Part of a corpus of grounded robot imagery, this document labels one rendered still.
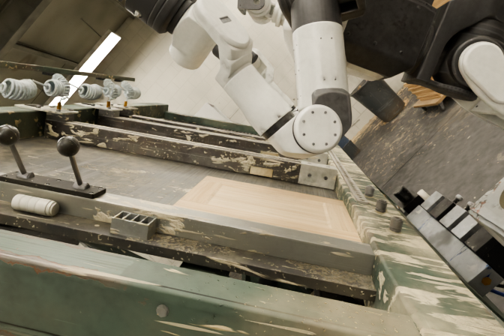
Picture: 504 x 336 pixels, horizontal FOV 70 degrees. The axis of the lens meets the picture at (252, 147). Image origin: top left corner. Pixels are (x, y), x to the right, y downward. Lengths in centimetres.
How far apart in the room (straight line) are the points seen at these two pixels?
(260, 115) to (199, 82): 581
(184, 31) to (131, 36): 623
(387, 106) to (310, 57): 476
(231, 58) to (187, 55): 9
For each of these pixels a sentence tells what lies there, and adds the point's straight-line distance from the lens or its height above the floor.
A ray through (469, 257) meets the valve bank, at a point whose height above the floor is 74.
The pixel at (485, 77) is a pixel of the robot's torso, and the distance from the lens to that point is 92.
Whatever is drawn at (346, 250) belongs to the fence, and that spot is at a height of 94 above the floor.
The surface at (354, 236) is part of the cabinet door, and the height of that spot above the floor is 90.
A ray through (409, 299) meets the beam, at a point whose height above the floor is 90.
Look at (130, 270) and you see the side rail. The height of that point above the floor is 120.
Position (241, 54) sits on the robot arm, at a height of 131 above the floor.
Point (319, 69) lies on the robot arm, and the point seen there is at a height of 120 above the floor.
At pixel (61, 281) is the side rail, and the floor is 125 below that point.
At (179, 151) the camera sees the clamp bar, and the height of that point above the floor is 137.
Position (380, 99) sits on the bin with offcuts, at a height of 33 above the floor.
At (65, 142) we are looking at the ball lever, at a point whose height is 143.
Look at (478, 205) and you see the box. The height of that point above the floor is 93.
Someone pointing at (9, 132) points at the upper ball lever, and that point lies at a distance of 77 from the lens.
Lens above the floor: 119
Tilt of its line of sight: level
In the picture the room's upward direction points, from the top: 47 degrees counter-clockwise
